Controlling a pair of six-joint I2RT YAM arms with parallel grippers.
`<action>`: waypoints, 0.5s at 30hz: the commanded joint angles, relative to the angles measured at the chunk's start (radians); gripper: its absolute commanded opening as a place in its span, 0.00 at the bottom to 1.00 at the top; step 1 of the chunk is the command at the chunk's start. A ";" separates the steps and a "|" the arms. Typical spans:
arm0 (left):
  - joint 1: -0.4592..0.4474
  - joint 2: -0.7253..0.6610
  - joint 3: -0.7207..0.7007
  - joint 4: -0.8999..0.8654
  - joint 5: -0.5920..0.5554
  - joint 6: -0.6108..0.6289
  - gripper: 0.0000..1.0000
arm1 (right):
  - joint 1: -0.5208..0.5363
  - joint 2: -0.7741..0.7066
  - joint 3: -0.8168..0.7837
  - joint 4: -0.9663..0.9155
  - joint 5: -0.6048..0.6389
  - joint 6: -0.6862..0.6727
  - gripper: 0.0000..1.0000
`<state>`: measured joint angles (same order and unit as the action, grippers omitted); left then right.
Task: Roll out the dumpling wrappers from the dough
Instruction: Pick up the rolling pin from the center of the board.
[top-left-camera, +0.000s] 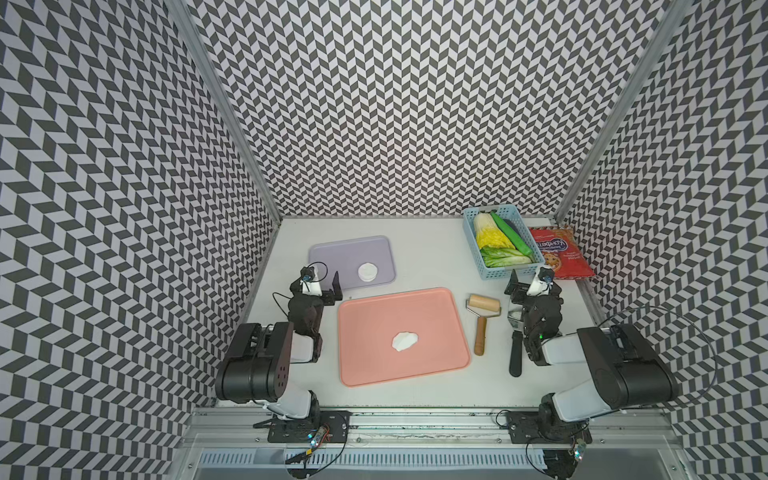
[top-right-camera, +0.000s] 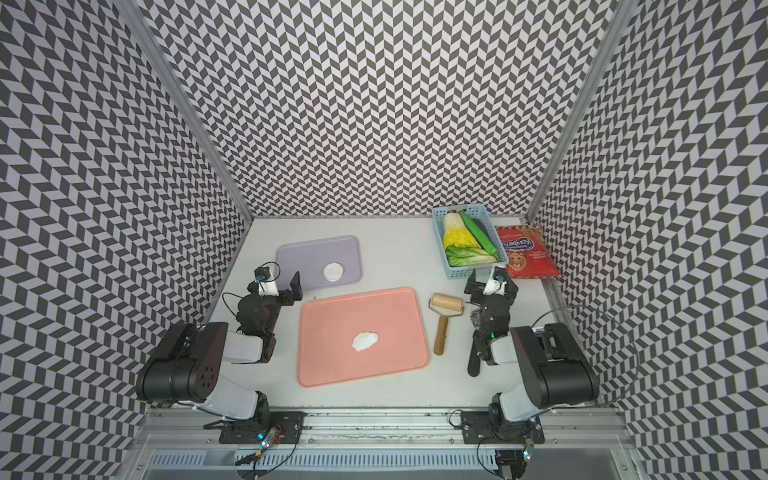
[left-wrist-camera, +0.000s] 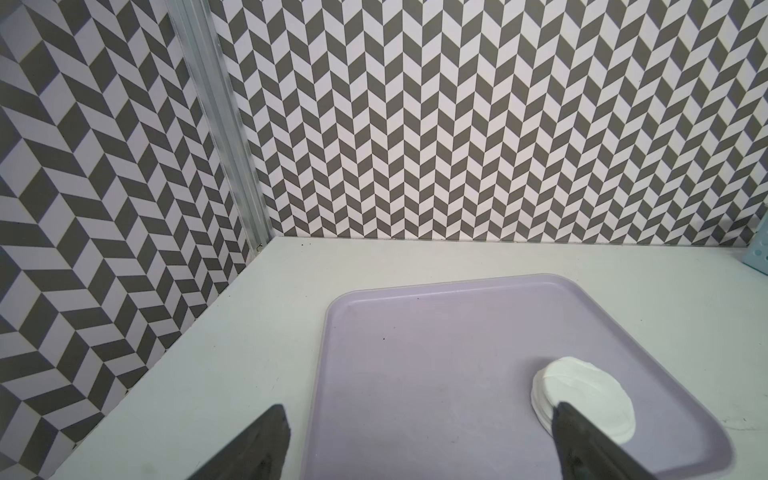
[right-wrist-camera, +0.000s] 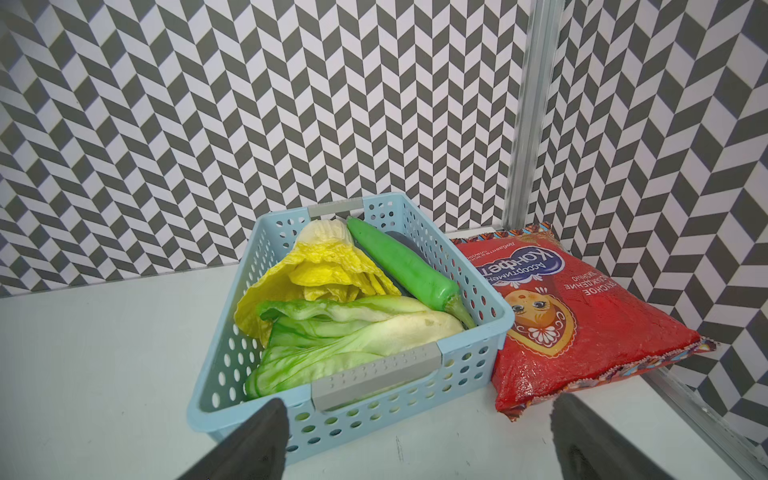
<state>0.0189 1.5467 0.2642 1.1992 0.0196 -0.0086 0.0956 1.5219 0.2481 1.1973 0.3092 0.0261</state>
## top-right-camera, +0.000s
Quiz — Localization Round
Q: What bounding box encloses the pink tray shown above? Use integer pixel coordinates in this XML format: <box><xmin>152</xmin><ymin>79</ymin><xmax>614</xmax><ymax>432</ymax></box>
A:
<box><xmin>297</xmin><ymin>287</ymin><xmax>430</xmax><ymax>388</ymax></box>

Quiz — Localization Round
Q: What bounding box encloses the yellow napa cabbage toy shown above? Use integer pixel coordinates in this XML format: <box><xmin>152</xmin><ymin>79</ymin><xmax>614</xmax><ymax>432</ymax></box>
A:
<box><xmin>442</xmin><ymin>212</ymin><xmax>480</xmax><ymax>250</ymax></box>

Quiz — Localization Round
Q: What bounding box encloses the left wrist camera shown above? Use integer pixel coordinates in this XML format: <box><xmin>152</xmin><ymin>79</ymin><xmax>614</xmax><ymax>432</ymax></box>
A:
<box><xmin>249</xmin><ymin>264</ymin><xmax>279</xmax><ymax>297</ymax></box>

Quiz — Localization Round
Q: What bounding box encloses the green lettuce leaf toy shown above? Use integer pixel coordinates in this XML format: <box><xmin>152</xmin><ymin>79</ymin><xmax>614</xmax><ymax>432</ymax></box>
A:
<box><xmin>445</xmin><ymin>245</ymin><xmax>498</xmax><ymax>268</ymax></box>

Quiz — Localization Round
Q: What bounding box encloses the black handled scraper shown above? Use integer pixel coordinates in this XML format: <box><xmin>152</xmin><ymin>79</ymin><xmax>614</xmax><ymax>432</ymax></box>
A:
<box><xmin>467</xmin><ymin>336</ymin><xmax>482</xmax><ymax>378</ymax></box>

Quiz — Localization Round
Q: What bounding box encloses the round white dough disc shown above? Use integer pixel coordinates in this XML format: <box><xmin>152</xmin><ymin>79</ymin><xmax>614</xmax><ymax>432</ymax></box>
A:
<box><xmin>323</xmin><ymin>262</ymin><xmax>344</xmax><ymax>282</ymax></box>

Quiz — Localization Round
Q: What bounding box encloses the wooden dough roller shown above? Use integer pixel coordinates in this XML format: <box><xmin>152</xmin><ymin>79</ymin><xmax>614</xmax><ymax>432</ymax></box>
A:
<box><xmin>429</xmin><ymin>294</ymin><xmax>464</xmax><ymax>356</ymax></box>

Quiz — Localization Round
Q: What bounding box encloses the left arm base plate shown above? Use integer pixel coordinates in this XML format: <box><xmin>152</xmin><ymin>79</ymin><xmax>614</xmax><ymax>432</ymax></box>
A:
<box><xmin>210</xmin><ymin>411</ymin><xmax>307</xmax><ymax>445</ymax></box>

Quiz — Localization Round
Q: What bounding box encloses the green cucumber toy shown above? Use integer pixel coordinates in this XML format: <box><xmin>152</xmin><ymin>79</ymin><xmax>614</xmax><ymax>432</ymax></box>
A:
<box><xmin>459</xmin><ymin>211</ymin><xmax>498</xmax><ymax>257</ymax></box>

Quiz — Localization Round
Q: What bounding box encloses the red snack bag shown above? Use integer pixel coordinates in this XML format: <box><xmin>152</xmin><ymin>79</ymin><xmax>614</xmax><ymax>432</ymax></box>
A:
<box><xmin>496</xmin><ymin>226</ymin><xmax>560</xmax><ymax>279</ymax></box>

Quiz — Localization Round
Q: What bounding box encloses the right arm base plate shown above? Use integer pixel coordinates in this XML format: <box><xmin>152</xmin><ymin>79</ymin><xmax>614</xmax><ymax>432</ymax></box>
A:
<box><xmin>459</xmin><ymin>411</ymin><xmax>545</xmax><ymax>445</ymax></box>

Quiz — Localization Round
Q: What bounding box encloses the white dough piece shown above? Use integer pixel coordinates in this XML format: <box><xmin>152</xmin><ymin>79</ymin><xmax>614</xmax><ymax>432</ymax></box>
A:
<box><xmin>352</xmin><ymin>332</ymin><xmax>379</xmax><ymax>352</ymax></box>

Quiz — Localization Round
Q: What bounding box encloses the light blue plastic basket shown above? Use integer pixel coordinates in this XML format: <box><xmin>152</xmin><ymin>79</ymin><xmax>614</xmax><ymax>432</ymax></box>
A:
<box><xmin>431</xmin><ymin>203</ymin><xmax>509</xmax><ymax>279</ymax></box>

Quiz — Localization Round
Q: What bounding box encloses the lavender tray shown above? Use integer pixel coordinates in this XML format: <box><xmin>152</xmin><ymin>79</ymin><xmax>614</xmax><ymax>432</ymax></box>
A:
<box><xmin>276</xmin><ymin>235</ymin><xmax>363</xmax><ymax>291</ymax></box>

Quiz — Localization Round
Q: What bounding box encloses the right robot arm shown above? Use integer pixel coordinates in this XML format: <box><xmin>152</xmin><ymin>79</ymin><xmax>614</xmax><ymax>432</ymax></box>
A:
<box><xmin>462</xmin><ymin>267</ymin><xmax>599</xmax><ymax>442</ymax></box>

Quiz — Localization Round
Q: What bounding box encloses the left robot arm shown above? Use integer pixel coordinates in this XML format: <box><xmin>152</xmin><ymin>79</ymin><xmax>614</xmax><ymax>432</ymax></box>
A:
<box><xmin>135</xmin><ymin>264</ymin><xmax>303</xmax><ymax>440</ymax></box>

